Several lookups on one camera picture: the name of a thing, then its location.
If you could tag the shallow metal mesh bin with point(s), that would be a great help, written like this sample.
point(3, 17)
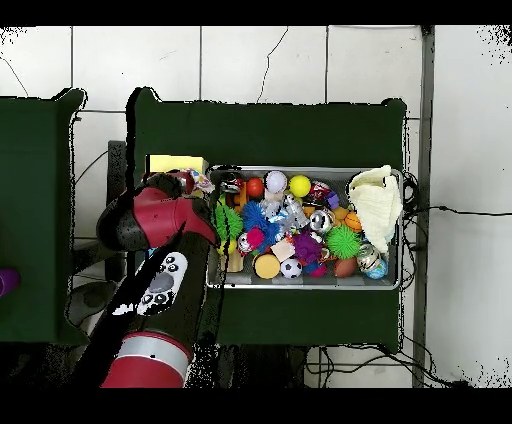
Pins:
point(232, 280)

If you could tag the wooden box with three holes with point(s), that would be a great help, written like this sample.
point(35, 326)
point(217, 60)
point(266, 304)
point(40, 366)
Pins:
point(176, 163)

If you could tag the purple object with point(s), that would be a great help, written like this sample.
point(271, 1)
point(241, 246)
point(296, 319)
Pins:
point(8, 282)

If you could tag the white baseball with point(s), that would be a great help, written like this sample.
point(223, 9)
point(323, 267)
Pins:
point(276, 180)

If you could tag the cream knitted cloth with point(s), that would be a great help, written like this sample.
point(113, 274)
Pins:
point(376, 208)

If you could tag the blue puffer ball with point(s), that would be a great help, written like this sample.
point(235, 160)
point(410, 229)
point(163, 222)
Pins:
point(254, 216)

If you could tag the crushed silver can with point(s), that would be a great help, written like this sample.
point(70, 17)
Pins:
point(321, 221)

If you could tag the yellow smiley ball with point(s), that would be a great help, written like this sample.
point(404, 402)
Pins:
point(299, 186)

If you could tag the small soccer ball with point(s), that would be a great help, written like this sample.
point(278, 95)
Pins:
point(291, 268)

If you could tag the orange round sponge disc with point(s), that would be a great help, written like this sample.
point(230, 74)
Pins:
point(266, 266)

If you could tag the grey metal pole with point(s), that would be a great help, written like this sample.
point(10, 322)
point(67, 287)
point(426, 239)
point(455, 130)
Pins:
point(426, 80)

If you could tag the green puffer ball with eyes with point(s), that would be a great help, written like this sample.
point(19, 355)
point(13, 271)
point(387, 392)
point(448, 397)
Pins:
point(228, 220)

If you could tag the grey rounded floor object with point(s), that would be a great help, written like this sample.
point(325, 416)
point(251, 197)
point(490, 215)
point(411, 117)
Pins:
point(86, 296)

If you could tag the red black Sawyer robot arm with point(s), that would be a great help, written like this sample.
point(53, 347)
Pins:
point(160, 216)

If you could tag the purple spiky fish toy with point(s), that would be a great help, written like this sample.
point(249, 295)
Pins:
point(307, 247)

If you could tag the colourful patterned cloth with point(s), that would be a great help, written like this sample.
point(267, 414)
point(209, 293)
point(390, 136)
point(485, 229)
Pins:
point(202, 180)

